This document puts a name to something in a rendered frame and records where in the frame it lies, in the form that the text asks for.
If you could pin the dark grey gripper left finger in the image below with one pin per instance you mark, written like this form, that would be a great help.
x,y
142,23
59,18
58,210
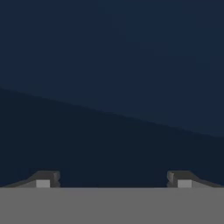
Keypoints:
x,y
46,176

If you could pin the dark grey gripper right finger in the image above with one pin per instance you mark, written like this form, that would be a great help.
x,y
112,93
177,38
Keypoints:
x,y
180,176

